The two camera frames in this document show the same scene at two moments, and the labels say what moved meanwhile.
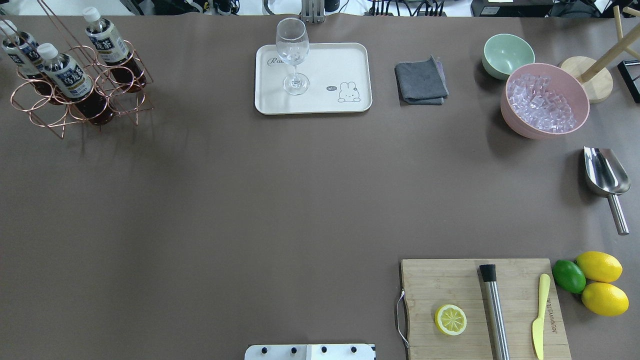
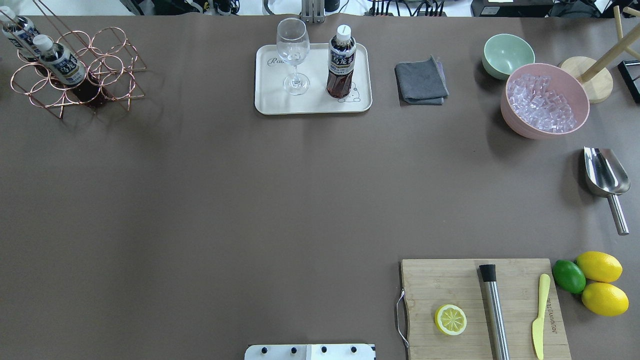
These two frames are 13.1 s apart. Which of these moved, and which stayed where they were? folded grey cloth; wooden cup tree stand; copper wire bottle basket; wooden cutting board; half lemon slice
Moved: copper wire bottle basket
Stayed: wooden cutting board; wooden cup tree stand; half lemon slice; folded grey cloth
